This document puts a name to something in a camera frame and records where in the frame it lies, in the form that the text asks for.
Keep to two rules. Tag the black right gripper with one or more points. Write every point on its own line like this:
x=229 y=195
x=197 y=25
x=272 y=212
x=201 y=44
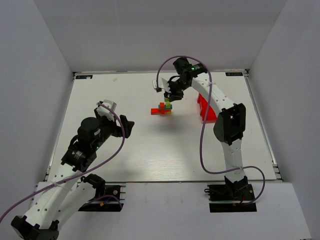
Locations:
x=175 y=88

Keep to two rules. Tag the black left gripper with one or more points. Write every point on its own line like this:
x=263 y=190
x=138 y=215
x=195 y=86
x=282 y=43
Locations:
x=119 y=127

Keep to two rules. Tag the light green small block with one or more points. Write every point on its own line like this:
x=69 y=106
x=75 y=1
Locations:
x=168 y=104

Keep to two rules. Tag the teal long block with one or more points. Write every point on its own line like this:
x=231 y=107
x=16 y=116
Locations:
x=169 y=107

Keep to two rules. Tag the red long block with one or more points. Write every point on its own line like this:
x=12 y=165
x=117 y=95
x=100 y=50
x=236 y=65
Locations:
x=155 y=111

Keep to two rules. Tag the red plastic tray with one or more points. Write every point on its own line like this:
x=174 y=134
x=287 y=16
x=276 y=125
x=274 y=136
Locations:
x=203 y=104

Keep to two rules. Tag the orange square block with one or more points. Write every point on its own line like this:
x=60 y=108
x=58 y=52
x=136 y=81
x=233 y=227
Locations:
x=162 y=106

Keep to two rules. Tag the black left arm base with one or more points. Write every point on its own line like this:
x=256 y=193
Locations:
x=110 y=199

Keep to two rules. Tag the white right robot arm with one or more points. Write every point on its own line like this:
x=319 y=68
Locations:
x=229 y=125

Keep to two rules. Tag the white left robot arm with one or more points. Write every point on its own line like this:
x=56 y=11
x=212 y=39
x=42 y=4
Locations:
x=72 y=185

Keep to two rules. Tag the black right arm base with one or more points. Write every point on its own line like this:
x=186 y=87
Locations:
x=223 y=201

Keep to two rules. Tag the right corner label sticker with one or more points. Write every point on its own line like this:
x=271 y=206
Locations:
x=234 y=74

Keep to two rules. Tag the corner label sticker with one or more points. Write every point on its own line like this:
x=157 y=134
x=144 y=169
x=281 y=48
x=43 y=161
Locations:
x=84 y=77
x=234 y=74

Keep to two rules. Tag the left corner label sticker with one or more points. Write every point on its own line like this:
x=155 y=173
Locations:
x=84 y=77

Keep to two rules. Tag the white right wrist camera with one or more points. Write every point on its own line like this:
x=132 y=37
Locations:
x=160 y=85

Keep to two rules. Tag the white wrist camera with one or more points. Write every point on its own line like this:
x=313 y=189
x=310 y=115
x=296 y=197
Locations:
x=107 y=106
x=160 y=85

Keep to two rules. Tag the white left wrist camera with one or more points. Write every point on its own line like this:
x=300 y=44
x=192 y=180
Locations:
x=107 y=106

